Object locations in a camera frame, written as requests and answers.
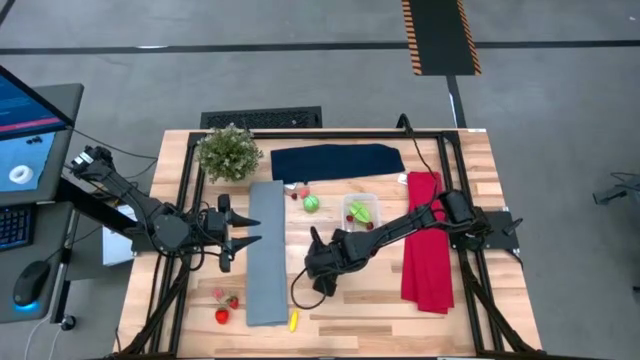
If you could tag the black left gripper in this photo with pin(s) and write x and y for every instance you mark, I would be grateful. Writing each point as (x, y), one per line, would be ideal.
(215, 230)

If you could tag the navy blue cloth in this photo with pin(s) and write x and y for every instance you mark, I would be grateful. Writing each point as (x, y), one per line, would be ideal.
(335, 162)

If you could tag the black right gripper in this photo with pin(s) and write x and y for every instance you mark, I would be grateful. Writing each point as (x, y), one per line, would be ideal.
(332, 257)

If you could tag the pink toy strawberry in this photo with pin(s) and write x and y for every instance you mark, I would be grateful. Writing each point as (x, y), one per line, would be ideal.
(218, 294)

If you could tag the monitor with blue screen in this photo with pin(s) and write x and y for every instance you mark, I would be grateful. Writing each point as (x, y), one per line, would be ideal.
(25, 150)

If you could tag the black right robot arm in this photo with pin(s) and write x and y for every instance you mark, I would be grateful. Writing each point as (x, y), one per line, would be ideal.
(400, 227)

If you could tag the black diagonal desk beam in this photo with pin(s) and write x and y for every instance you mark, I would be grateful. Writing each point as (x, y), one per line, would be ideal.
(95, 210)

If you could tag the grey side desk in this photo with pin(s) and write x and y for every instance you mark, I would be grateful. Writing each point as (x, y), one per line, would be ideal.
(70, 110)

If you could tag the black computer mouse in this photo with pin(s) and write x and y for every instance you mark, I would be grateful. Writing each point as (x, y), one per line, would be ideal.
(31, 282)

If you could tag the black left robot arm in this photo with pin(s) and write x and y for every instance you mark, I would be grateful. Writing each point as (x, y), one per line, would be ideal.
(150, 210)

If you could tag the grey stand foot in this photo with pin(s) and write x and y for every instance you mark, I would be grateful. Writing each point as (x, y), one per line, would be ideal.
(617, 192)

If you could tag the black round knob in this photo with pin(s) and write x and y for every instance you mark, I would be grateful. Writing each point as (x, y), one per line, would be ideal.
(67, 322)

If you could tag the black orange striped floor mat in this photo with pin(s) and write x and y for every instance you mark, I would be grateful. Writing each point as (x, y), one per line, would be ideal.
(440, 35)

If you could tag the small white tag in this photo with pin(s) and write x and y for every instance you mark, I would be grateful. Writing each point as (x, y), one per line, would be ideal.
(402, 178)

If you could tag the lime green toy apple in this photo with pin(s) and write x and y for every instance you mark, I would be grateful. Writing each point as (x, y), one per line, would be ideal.
(311, 203)

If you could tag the grey folded cloth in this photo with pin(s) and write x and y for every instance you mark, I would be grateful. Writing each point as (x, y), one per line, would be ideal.
(267, 250)

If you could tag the black keyboard on table edge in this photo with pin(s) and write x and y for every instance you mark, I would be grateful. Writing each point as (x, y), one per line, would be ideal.
(260, 118)

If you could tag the yellow toy banana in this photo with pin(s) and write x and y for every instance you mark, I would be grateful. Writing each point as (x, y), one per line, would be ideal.
(294, 320)

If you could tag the red folded cloth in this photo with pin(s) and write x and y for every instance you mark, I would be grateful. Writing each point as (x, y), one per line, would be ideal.
(427, 270)

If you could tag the white paper box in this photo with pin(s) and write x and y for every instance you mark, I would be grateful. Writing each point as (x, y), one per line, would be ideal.
(117, 250)

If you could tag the red toy strawberry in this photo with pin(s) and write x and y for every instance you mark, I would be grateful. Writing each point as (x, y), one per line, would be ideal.
(233, 302)

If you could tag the clear plastic tupperware container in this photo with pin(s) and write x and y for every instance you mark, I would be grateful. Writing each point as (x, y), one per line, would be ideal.
(375, 205)

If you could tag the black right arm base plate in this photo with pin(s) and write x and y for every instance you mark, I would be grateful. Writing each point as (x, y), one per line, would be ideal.
(500, 240)

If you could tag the black aluminium table frame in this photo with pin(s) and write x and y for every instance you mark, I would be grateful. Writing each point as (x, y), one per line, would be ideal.
(350, 135)

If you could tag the potted green plant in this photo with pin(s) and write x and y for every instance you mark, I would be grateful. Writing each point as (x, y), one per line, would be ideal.
(229, 152)

